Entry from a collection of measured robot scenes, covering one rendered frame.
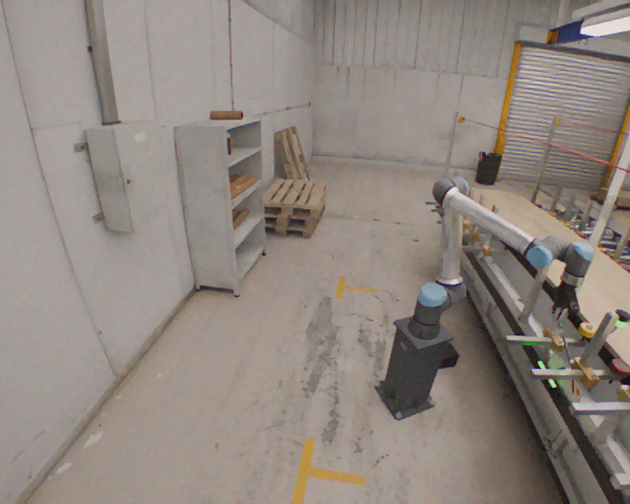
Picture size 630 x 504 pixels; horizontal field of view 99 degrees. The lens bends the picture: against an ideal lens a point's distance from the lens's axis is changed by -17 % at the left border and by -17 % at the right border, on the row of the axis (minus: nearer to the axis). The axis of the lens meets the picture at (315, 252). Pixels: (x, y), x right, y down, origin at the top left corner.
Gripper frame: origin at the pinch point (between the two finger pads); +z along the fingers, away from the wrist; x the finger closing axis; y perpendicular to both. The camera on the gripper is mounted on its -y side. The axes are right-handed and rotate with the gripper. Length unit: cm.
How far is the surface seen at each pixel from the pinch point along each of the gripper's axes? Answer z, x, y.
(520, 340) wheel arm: 13.9, 12.0, 1.6
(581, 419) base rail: 26.0, -6.3, -33.6
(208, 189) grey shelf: -8, 212, 130
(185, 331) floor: 97, 223, 74
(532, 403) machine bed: 80, -29, 17
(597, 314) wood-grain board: 6.0, -36.3, 15.1
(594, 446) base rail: 26, -5, -46
